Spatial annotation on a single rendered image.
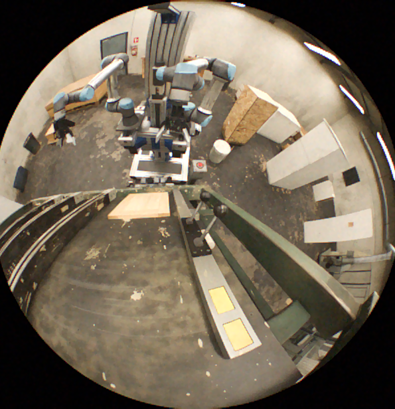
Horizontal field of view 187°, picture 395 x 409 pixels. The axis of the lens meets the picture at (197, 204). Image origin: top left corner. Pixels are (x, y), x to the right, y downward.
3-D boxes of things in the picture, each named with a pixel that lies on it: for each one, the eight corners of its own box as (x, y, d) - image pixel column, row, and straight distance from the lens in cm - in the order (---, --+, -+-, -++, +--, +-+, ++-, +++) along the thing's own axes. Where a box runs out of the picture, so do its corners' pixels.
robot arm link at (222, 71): (193, 118, 114) (219, 59, 105) (208, 126, 110) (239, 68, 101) (187, 122, 103) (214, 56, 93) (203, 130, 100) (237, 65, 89)
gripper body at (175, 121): (162, 131, 49) (166, 99, 47) (166, 126, 57) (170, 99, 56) (182, 134, 49) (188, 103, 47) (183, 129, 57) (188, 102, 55)
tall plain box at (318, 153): (285, 171, 379) (338, 141, 333) (289, 191, 357) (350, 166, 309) (263, 163, 314) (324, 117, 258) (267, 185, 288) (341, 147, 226)
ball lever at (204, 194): (191, 224, 44) (210, 192, 42) (193, 229, 41) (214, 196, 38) (182, 220, 43) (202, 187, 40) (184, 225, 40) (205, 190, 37)
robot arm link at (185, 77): (202, 68, 56) (194, 62, 49) (195, 93, 55) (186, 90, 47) (182, 66, 59) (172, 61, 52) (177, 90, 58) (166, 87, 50)
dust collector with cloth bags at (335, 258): (327, 247, 634) (371, 244, 609) (326, 264, 648) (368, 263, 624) (316, 253, 506) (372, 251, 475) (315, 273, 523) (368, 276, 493)
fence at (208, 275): (178, 194, 97) (178, 188, 96) (251, 347, 27) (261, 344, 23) (172, 194, 96) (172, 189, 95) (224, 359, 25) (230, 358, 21)
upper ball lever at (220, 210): (200, 244, 35) (226, 204, 31) (204, 252, 32) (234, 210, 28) (188, 240, 33) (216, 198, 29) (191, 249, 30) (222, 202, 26)
